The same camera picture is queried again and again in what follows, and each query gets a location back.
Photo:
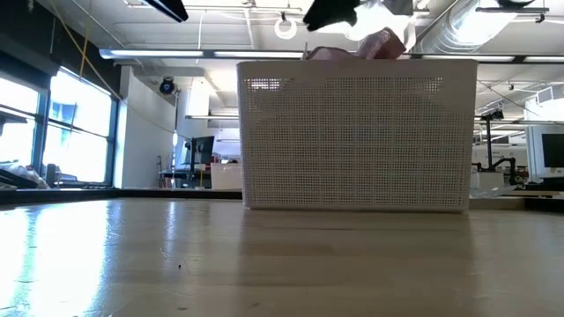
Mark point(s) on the clutter on window sill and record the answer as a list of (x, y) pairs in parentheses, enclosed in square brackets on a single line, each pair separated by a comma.
[(20, 176)]

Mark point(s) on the silver ventilation duct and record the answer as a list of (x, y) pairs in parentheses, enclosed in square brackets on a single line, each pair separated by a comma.
[(458, 26)]

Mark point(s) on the white perforated plastic basket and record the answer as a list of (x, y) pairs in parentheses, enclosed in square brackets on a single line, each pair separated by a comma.
[(352, 145)]

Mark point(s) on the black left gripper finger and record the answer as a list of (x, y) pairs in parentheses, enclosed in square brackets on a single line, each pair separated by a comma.
[(328, 13), (398, 6)]

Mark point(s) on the pink white knitted cloth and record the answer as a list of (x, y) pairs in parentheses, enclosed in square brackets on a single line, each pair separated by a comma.
[(381, 44)]

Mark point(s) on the large window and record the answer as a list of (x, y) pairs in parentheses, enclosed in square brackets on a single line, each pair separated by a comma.
[(79, 132)]

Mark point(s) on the black aluminium table frame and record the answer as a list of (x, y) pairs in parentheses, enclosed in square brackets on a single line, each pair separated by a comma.
[(110, 196)]

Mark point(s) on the white cabinet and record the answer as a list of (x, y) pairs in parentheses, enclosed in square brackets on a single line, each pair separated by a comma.
[(225, 176)]

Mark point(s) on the black computer monitor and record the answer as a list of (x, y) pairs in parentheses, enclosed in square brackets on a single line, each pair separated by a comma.
[(553, 149), (203, 149)]

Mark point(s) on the long ceiling light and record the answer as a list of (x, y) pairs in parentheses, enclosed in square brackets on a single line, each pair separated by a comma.
[(484, 57), (176, 53)]

